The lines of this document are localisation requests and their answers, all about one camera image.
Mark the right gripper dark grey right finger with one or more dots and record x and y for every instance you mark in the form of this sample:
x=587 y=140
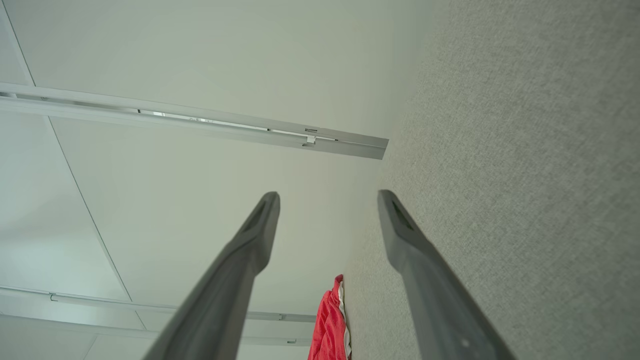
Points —
x=445 y=310

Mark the red shorts with white stripe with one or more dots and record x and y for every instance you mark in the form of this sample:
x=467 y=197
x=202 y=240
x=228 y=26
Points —
x=327 y=325

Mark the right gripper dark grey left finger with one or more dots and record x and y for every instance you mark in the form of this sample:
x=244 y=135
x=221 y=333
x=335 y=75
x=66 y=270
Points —
x=215 y=310

